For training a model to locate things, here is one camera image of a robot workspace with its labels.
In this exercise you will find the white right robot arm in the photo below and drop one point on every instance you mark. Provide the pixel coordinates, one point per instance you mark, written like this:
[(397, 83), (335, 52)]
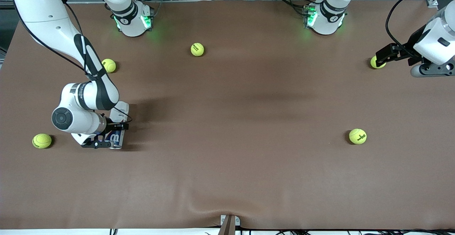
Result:
[(42, 11)]

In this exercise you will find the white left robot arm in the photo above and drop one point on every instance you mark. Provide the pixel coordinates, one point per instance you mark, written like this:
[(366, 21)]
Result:
[(332, 18)]

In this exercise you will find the brown table cover mat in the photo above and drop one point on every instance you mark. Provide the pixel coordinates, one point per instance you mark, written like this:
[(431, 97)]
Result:
[(227, 174)]

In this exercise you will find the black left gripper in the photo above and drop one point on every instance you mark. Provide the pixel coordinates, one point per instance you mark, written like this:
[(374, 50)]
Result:
[(411, 46)]

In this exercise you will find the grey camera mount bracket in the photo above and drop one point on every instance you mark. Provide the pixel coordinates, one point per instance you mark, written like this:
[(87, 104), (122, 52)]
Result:
[(229, 226)]

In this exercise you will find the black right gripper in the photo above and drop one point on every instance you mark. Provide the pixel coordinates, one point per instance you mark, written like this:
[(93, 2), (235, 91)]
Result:
[(112, 125)]

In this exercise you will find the white blue tennis ball can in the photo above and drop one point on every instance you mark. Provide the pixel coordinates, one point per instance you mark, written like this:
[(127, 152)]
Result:
[(121, 108)]

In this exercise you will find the yellow tennis ball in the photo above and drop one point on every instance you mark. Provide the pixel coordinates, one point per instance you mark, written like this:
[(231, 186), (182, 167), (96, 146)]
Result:
[(357, 136), (111, 65), (42, 140), (197, 49), (375, 64)]

